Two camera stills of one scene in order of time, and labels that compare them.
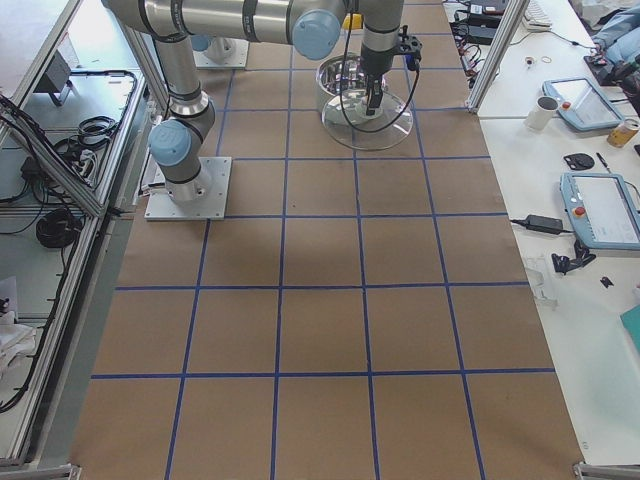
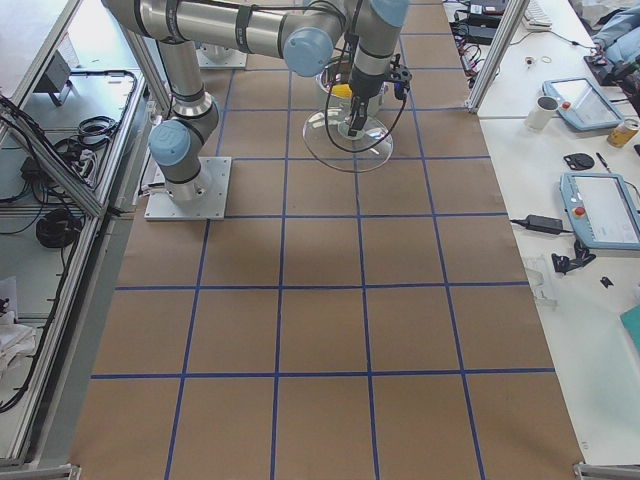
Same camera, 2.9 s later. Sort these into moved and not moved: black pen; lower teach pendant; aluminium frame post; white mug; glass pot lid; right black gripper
Moved: glass pot lid; right black gripper
Not moved: black pen; lower teach pendant; white mug; aluminium frame post
